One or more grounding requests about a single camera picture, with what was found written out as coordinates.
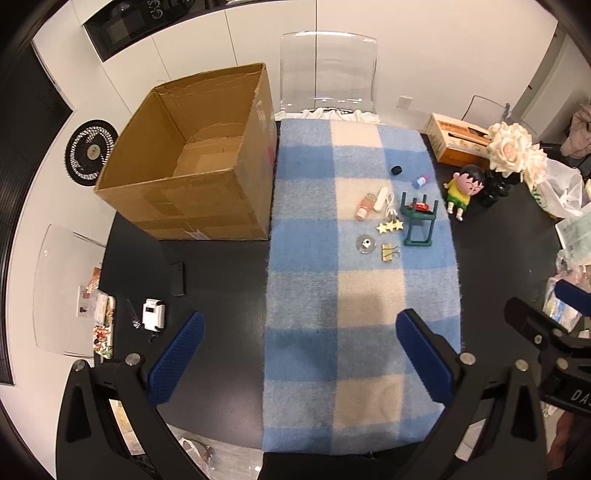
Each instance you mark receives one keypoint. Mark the blue pink lip balm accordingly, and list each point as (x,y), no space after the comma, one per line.
(421,181)

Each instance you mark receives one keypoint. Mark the gold binder clip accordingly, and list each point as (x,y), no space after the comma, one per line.
(389,252)

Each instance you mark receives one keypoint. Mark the blue white checkered blanket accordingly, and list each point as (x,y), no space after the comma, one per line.
(336,378)

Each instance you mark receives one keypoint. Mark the black vase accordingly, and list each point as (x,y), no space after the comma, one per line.
(496,186)

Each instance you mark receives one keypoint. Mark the pink small bottle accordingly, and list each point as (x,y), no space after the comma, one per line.
(365,206)

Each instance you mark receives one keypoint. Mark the yellow stars hair clip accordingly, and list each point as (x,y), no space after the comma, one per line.
(390,227)

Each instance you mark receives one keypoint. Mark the silver round tape reel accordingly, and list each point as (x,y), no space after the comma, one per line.
(365,244)

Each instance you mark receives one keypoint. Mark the black flat remote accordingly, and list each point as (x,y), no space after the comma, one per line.
(177,279)

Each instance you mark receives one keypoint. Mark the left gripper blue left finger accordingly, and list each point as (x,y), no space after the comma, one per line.
(169,365)

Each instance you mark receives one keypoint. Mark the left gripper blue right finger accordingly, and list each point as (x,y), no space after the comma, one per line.
(430,354)

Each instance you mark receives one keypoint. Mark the colourful snack packet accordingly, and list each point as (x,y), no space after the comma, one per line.
(103,328)

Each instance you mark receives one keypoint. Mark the large cardboard box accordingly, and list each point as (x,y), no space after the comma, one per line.
(196,160)

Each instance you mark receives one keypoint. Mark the cartoon boy figurine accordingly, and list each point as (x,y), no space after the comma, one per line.
(465,184)

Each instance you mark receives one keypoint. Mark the black standing fan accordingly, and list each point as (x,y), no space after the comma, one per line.
(88,150)

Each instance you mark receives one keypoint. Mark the green toy stool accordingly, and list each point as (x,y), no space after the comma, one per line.
(415,217)

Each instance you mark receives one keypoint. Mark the white plastic bag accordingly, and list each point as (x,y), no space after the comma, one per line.
(561,192)

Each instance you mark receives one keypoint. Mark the cream artificial roses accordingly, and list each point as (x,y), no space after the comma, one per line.
(511,151)

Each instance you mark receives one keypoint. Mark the orange white cardboard box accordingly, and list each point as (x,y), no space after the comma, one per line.
(458,143)

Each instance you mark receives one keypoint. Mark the clear acrylic chair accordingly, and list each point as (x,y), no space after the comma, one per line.
(328,70)
(62,317)

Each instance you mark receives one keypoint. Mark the white small device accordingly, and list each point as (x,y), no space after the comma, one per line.
(153,312)

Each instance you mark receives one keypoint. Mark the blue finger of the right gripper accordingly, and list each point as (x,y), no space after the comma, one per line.
(573,296)
(533,325)

